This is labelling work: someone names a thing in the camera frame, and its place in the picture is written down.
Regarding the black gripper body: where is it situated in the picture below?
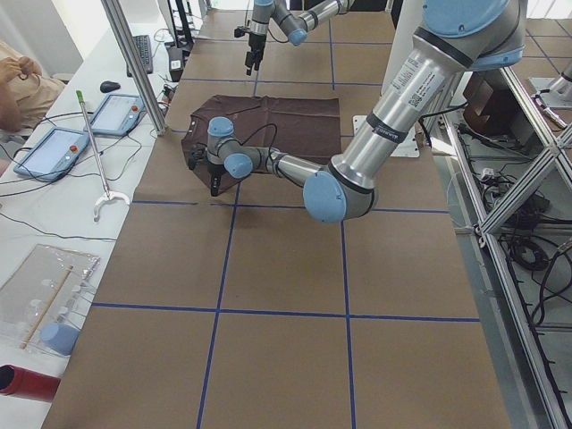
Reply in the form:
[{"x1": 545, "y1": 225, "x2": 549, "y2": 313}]
[
  {"x1": 207, "y1": 164, "x2": 223, "y2": 188},
  {"x1": 248, "y1": 32, "x2": 265, "y2": 56}
]

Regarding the brown t-shirt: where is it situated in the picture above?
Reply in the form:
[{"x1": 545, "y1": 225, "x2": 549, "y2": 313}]
[{"x1": 181, "y1": 95, "x2": 341, "y2": 195}]

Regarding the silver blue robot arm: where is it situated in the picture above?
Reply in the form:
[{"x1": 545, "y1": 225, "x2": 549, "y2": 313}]
[
  {"x1": 234, "y1": 0, "x2": 354, "y2": 76},
  {"x1": 205, "y1": 0, "x2": 527, "y2": 223}
]

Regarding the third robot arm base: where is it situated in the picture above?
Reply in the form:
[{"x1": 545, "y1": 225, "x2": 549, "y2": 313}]
[{"x1": 528, "y1": 63, "x2": 571, "y2": 130}]

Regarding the black box with label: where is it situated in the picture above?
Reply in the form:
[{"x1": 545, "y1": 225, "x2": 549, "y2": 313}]
[{"x1": 167, "y1": 46, "x2": 185, "y2": 82}]

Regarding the reacher grabber stick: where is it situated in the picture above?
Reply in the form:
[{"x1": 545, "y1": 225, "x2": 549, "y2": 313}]
[{"x1": 76, "y1": 90, "x2": 130, "y2": 223}]

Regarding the black keyboard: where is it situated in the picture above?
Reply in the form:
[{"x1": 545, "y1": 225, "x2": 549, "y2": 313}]
[{"x1": 132, "y1": 35, "x2": 154, "y2": 74}]

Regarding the far teach pendant tablet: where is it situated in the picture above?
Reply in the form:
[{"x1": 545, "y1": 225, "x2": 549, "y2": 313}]
[{"x1": 90, "y1": 93, "x2": 145, "y2": 137}]

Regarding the teach pendant tablet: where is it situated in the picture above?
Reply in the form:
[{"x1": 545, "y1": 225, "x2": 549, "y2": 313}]
[
  {"x1": 13, "y1": 127, "x2": 88, "y2": 182},
  {"x1": 90, "y1": 93, "x2": 145, "y2": 137}
]

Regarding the black computer mouse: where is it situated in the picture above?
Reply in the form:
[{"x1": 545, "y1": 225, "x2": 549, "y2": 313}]
[{"x1": 99, "y1": 80, "x2": 121, "y2": 94}]

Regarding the near teach pendant tablet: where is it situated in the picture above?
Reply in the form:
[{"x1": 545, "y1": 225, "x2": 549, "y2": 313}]
[{"x1": 13, "y1": 127, "x2": 88, "y2": 182}]

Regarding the seated person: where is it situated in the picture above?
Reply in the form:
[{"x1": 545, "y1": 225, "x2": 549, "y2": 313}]
[{"x1": 1, "y1": 40, "x2": 65, "y2": 132}]

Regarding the clear plastic bag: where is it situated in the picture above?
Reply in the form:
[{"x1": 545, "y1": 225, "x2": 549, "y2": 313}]
[{"x1": 1, "y1": 244, "x2": 100, "y2": 356}]

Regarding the wooden stick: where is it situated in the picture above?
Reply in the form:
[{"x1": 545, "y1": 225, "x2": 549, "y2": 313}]
[{"x1": 20, "y1": 265, "x2": 73, "y2": 349}]

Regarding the red cylinder bottle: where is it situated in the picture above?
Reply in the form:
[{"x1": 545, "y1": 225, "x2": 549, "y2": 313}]
[{"x1": 1, "y1": 365, "x2": 61, "y2": 402}]

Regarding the aluminium frame post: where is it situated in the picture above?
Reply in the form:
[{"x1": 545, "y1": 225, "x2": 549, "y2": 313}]
[{"x1": 101, "y1": 0, "x2": 166, "y2": 136}]

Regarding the aluminium frame rack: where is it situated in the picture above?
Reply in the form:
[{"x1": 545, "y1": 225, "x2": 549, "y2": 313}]
[{"x1": 427, "y1": 68, "x2": 571, "y2": 428}]

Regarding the black cable bundle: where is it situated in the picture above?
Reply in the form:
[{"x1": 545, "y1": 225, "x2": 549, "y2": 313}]
[{"x1": 495, "y1": 223, "x2": 572, "y2": 332}]

